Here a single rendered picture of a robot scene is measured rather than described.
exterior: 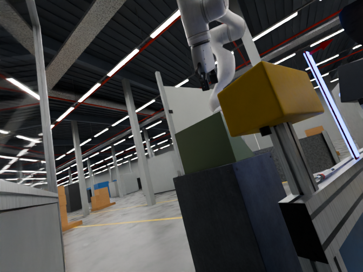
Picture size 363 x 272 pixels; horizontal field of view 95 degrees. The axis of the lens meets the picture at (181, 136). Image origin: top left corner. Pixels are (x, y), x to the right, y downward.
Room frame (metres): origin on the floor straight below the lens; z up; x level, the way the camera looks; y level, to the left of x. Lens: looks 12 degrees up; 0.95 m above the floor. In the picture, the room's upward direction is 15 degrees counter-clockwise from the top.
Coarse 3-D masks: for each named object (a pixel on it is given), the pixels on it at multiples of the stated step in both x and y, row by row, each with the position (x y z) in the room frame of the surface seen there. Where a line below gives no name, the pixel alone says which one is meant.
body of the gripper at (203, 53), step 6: (204, 42) 0.52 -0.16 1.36; (192, 48) 0.53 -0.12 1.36; (198, 48) 0.52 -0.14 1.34; (204, 48) 0.53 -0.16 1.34; (210, 48) 0.56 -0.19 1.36; (192, 54) 0.54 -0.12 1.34; (198, 54) 0.53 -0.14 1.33; (204, 54) 0.53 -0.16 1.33; (210, 54) 0.57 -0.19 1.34; (198, 60) 0.54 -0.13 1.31; (204, 60) 0.54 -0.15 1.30; (210, 60) 0.57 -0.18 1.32; (204, 66) 0.55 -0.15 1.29; (210, 66) 0.58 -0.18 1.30
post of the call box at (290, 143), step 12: (276, 132) 0.30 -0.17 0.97; (288, 132) 0.29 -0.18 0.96; (276, 144) 0.31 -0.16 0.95; (288, 144) 0.29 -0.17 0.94; (288, 156) 0.30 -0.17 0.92; (300, 156) 0.30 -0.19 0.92; (288, 168) 0.30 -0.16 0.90; (300, 168) 0.29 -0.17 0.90; (288, 180) 0.31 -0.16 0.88; (300, 180) 0.29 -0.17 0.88; (312, 180) 0.30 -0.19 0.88; (300, 192) 0.30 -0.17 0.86; (312, 192) 0.29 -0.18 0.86
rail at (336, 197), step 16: (352, 160) 0.46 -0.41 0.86; (336, 176) 0.35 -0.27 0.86; (352, 176) 0.41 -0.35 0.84; (320, 192) 0.29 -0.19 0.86; (336, 192) 0.34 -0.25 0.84; (352, 192) 0.36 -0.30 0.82; (288, 208) 0.28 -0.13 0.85; (304, 208) 0.26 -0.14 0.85; (320, 208) 0.29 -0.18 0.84; (336, 208) 0.31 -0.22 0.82; (352, 208) 0.36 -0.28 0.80; (288, 224) 0.29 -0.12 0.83; (304, 224) 0.27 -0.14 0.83; (320, 224) 0.27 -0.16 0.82; (336, 224) 0.30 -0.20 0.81; (352, 224) 0.33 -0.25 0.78; (304, 240) 0.28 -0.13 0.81; (320, 240) 0.26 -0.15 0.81; (336, 240) 0.28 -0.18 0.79; (304, 256) 0.28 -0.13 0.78; (320, 256) 0.26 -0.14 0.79
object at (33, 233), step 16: (32, 208) 0.39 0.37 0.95; (48, 208) 0.58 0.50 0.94; (0, 224) 0.23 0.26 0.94; (16, 224) 0.28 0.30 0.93; (32, 224) 0.38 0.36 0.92; (48, 224) 0.55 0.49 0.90; (0, 240) 0.22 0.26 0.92; (16, 240) 0.28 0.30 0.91; (32, 240) 0.37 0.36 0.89; (48, 240) 0.53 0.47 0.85; (0, 256) 0.22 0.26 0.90; (16, 256) 0.27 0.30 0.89; (32, 256) 0.36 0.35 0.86; (48, 256) 0.51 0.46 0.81
